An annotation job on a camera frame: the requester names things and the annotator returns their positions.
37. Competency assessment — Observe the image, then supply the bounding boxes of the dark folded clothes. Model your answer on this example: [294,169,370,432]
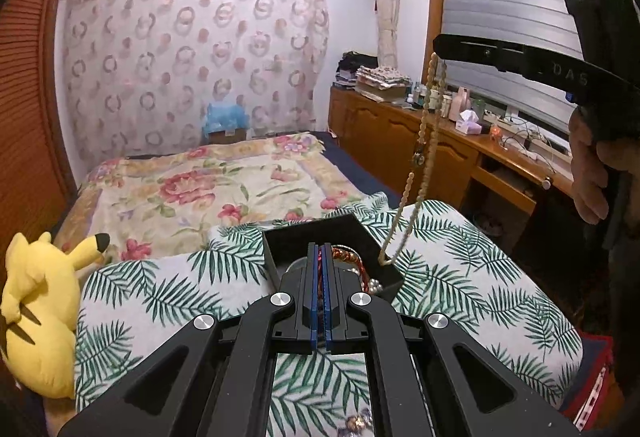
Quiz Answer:
[337,51,378,85]

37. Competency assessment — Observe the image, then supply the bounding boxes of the wooden cabinet desk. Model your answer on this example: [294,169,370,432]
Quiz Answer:
[328,86,576,258]

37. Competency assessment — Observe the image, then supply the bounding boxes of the pink tissue box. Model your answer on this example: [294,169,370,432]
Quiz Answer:
[454,110,482,135]

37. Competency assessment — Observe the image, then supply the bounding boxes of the black jewelry box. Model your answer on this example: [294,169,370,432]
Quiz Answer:
[262,213,403,303]

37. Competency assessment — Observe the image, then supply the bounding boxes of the ring patterned curtain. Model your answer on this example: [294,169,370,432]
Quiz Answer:
[60,0,331,173]

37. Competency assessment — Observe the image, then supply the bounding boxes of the grey window blind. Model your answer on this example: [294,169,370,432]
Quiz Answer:
[440,0,601,128]

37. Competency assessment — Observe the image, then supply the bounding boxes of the blue plush toy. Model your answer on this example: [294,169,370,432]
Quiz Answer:
[204,101,249,138]

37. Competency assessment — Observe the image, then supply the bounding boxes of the long beige bead necklace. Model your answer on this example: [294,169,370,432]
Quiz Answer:
[378,54,448,266]

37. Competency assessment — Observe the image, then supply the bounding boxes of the brown louvered wardrobe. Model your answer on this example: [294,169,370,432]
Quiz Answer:
[0,0,81,268]

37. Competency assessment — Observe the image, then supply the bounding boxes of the yellow plush toy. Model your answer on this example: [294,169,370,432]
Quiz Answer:
[0,232,111,400]

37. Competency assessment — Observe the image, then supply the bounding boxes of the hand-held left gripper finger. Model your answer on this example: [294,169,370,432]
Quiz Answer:
[57,244,321,437]
[322,244,583,437]

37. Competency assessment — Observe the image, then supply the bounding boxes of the floral blanket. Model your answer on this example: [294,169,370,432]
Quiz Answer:
[52,132,381,263]

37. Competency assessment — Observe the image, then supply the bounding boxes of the row of toiletry bottles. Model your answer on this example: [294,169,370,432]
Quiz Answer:
[407,80,488,120]

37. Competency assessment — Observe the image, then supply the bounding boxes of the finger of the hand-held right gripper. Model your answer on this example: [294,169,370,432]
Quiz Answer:
[432,34,531,70]

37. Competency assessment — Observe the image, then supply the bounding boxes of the red box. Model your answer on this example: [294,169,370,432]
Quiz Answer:
[560,334,616,433]

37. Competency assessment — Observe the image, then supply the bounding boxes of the white power strip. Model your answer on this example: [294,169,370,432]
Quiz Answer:
[492,117,571,158]

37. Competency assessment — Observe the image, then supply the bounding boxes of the red braided bracelet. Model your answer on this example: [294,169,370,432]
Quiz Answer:
[314,244,363,308]

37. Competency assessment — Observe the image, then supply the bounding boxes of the person's right hand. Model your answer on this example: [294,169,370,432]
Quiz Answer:
[570,110,640,224]

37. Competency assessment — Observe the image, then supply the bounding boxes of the dark blue bed sheet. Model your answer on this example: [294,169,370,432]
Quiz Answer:
[315,131,401,198]

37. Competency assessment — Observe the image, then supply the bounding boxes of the patterned folded cloths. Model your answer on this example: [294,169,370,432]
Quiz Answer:
[355,66,408,103]

